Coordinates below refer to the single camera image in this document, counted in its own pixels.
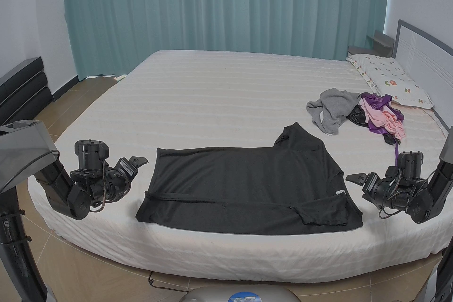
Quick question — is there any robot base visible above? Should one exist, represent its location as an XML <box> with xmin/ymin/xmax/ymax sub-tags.
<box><xmin>179</xmin><ymin>285</ymin><xmax>301</xmax><ymax>302</ymax></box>

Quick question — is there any pile of clothes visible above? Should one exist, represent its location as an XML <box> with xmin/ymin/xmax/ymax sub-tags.
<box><xmin>347</xmin><ymin>92</ymin><xmax>406</xmax><ymax>162</ymax></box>

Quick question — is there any black T-shirt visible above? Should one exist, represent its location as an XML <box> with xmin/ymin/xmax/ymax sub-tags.
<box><xmin>135</xmin><ymin>122</ymin><xmax>364</xmax><ymax>236</ymax></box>

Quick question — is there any bed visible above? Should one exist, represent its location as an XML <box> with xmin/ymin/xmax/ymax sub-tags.
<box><xmin>28</xmin><ymin>19</ymin><xmax>453</xmax><ymax>284</ymax></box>

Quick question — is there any black cable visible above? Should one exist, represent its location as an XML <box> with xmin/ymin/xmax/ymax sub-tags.
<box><xmin>148</xmin><ymin>270</ymin><xmax>189</xmax><ymax>294</ymax></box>

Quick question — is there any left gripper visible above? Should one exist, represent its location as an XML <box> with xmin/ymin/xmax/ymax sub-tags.
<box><xmin>88</xmin><ymin>156</ymin><xmax>149</xmax><ymax>204</ymax></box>

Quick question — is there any grey bedside table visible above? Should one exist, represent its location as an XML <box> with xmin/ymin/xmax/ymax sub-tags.
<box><xmin>348</xmin><ymin>30</ymin><xmax>395</xmax><ymax>58</ymax></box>

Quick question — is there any white printed pillow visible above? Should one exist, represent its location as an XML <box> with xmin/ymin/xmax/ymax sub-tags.
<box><xmin>346</xmin><ymin>54</ymin><xmax>435</xmax><ymax>109</ymax></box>

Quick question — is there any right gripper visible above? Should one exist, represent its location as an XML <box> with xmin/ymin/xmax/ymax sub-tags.
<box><xmin>346</xmin><ymin>172</ymin><xmax>394</xmax><ymax>204</ymax></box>

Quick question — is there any grey garment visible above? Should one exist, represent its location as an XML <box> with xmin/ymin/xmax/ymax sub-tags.
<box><xmin>306</xmin><ymin>88</ymin><xmax>361</xmax><ymax>136</ymax></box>

